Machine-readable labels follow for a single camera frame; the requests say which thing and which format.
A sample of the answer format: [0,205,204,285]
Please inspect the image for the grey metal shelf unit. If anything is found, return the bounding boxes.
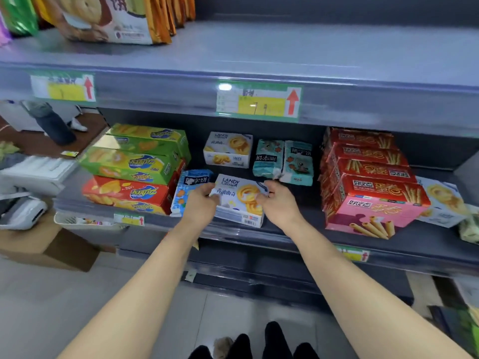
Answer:
[0,0,479,308]

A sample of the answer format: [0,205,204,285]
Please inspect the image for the person's left hand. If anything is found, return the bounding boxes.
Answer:
[183,182,221,231]

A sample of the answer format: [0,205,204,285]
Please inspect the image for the green cracker box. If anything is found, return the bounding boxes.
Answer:
[107,123,192,161]
[77,146,179,186]
[93,134,181,162]

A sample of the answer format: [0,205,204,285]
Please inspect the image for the person's left forearm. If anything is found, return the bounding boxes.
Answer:
[58,220,215,359]

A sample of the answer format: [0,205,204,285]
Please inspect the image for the blue white biscuit packet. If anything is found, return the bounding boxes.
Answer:
[170,169,215,217]

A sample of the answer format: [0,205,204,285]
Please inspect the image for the brown white cookie bag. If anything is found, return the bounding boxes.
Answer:
[40,0,173,45]

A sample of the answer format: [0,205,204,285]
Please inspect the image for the teal biscuit packet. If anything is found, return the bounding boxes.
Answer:
[279,141,314,186]
[252,140,286,179]

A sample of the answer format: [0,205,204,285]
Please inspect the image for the person's right forearm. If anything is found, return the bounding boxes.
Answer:
[279,216,474,359]

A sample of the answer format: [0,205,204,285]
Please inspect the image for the red pink egg roll box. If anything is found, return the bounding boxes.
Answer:
[323,127,396,150]
[324,174,432,240]
[321,143,409,169]
[321,158,418,192]

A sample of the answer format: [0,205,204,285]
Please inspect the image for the beige fluffy slipper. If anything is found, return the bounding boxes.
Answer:
[213,337,235,359]

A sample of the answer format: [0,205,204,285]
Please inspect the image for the orange cracker box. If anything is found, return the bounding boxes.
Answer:
[82,175,177,216]

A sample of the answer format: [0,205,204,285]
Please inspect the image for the green yellow price label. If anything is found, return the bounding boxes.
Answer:
[113,213,146,227]
[30,72,96,103]
[216,80,302,120]
[336,245,370,263]

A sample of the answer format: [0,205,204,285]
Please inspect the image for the brown cardboard box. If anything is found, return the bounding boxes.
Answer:
[0,211,101,273]

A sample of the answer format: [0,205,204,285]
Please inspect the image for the dark green snack packet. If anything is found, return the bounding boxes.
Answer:
[428,304,479,358]

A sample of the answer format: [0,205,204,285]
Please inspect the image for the white handheld device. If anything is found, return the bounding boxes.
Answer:
[0,190,49,231]

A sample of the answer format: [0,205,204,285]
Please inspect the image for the person's black trouser legs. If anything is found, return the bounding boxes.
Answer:
[188,321,321,359]

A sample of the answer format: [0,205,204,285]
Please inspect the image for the purple snack bag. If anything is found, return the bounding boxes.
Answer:
[0,16,12,47]

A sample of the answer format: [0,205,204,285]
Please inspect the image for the row of orange snack bags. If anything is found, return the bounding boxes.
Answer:
[157,0,197,36]

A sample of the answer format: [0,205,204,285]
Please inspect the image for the pale green snack packet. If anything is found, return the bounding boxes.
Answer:
[458,204,479,244]

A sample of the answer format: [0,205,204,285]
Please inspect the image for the white wire basket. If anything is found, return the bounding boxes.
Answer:
[54,211,128,232]

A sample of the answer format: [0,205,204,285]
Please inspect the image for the white plastic crate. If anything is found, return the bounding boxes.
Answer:
[0,156,78,197]

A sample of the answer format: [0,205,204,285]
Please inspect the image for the person's right hand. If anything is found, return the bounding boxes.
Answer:
[256,179,306,231]

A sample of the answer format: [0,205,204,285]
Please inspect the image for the white butter cookie box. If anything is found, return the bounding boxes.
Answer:
[203,131,253,169]
[210,174,269,228]
[415,176,471,228]

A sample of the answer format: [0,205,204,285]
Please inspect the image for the green snack bag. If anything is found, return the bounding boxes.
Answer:
[0,0,40,37]

